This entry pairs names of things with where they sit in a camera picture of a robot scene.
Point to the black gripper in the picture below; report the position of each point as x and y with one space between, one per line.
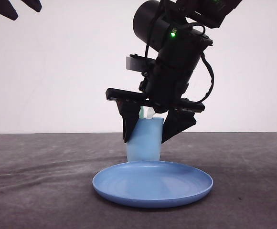
162 88

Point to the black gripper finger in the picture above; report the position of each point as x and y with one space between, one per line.
34 4
7 10

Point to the white plastic fork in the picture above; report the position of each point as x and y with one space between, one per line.
149 112

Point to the mint green plastic spoon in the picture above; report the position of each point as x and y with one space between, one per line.
141 112

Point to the light blue plastic cup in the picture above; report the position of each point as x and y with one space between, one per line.
145 141

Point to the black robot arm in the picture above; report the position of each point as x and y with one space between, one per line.
170 28

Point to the blue plastic plate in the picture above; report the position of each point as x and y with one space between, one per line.
152 184

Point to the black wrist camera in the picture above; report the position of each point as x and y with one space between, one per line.
138 63

